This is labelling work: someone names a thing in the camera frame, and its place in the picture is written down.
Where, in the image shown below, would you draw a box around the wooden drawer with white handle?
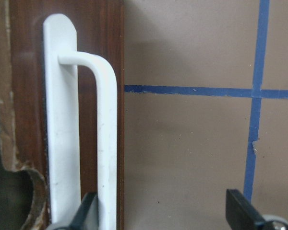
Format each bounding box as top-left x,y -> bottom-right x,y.
0,0 -> 124,230

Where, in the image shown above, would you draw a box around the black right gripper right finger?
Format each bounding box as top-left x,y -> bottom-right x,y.
225,189 -> 270,230

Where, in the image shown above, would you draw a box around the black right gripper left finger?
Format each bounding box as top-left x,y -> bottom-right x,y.
67,192 -> 98,230

